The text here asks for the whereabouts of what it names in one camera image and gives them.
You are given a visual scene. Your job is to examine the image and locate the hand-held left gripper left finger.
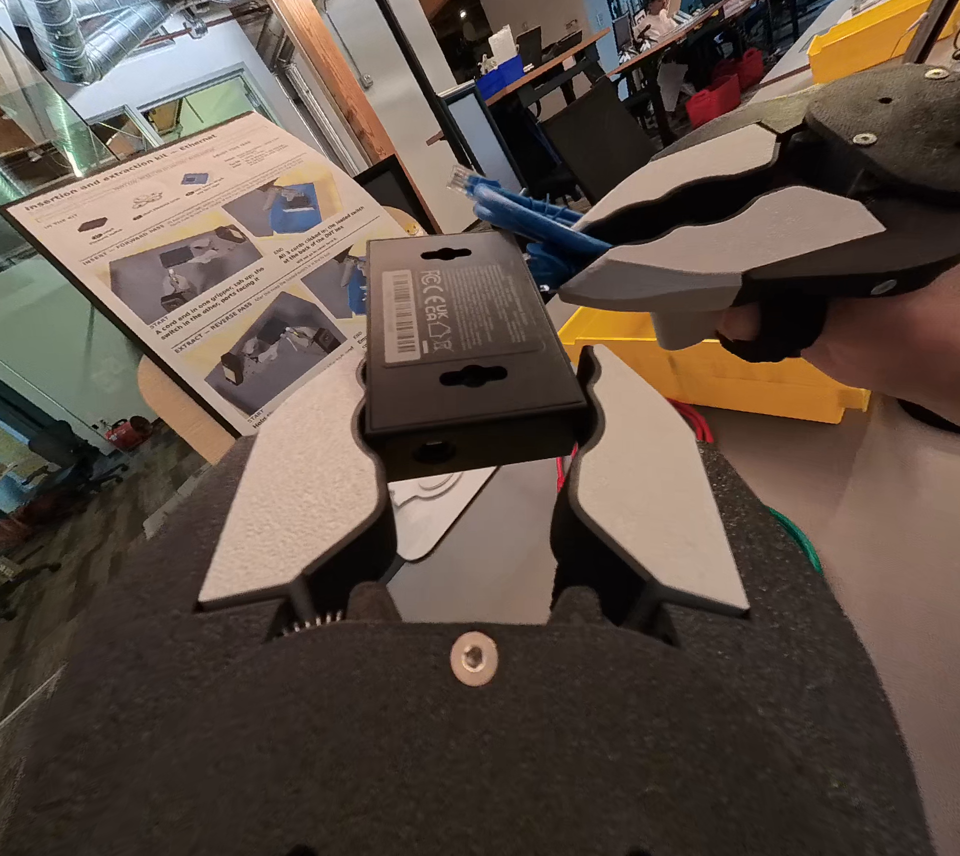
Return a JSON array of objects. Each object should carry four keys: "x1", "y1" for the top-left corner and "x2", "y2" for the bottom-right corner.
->
[{"x1": 195, "y1": 351, "x2": 400, "y2": 610}]

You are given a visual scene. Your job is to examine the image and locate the red ethernet cable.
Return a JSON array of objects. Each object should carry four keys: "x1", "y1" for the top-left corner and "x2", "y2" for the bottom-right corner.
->
[{"x1": 552, "y1": 404, "x2": 718, "y2": 494}]

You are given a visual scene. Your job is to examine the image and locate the person's right hand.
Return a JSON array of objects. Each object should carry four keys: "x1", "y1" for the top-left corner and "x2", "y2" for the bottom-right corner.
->
[{"x1": 717, "y1": 261, "x2": 960, "y2": 415}]

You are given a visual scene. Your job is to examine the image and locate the printed instruction sheet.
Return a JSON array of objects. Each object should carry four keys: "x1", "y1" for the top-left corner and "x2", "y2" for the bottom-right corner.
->
[{"x1": 0, "y1": 111, "x2": 409, "y2": 437}]

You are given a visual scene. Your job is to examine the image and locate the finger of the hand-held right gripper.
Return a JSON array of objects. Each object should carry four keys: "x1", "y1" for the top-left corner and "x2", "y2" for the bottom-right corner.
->
[
  {"x1": 555, "y1": 185, "x2": 889, "y2": 352},
  {"x1": 575, "y1": 125, "x2": 784, "y2": 245}
]

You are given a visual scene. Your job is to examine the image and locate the black ethernet port box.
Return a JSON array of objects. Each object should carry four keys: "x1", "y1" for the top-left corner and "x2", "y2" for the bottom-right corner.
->
[{"x1": 357, "y1": 231, "x2": 598, "y2": 485}]

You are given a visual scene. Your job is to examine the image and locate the green ethernet cable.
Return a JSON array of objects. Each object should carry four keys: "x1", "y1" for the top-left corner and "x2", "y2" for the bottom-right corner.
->
[{"x1": 768, "y1": 501, "x2": 826, "y2": 575}]

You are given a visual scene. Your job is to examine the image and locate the blue ethernet cable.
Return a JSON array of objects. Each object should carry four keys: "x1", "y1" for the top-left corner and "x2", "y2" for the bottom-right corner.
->
[{"x1": 450, "y1": 167, "x2": 613, "y2": 295}]

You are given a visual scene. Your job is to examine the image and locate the computer monitor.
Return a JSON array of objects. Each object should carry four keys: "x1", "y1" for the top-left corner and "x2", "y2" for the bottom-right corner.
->
[{"x1": 353, "y1": 155, "x2": 439, "y2": 235}]

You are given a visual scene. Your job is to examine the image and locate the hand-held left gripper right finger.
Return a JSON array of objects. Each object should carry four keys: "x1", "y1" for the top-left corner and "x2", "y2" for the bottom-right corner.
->
[{"x1": 549, "y1": 344, "x2": 751, "y2": 614}]

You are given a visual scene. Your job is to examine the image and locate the yellow plastic bin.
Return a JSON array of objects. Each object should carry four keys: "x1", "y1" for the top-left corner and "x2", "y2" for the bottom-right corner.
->
[
  {"x1": 807, "y1": 0, "x2": 960, "y2": 88},
  {"x1": 558, "y1": 306, "x2": 874, "y2": 427}
]

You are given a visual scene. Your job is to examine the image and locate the white sign base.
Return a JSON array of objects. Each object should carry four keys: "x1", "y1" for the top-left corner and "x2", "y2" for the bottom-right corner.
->
[{"x1": 384, "y1": 464, "x2": 499, "y2": 565}]

